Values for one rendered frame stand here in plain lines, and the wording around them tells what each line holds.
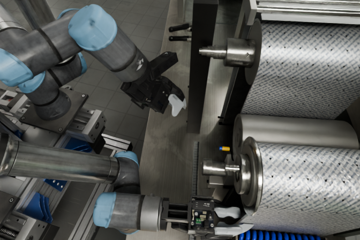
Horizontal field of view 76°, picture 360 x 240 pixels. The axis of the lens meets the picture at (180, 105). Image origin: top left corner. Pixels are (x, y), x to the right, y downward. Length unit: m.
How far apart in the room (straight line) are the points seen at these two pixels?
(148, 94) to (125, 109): 1.57
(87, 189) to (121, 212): 1.08
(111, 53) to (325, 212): 0.47
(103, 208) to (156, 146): 0.37
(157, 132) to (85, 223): 0.84
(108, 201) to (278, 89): 0.45
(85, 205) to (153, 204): 1.06
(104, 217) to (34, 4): 0.67
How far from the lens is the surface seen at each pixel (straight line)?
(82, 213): 1.60
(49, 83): 1.05
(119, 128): 2.01
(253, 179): 0.44
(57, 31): 0.52
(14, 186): 1.22
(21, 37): 0.53
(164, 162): 0.86
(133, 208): 0.57
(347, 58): 0.56
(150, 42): 2.68
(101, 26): 0.43
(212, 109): 0.97
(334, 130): 0.63
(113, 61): 0.46
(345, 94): 0.62
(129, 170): 0.70
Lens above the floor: 1.70
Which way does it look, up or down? 55 degrees down
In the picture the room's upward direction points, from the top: straight up
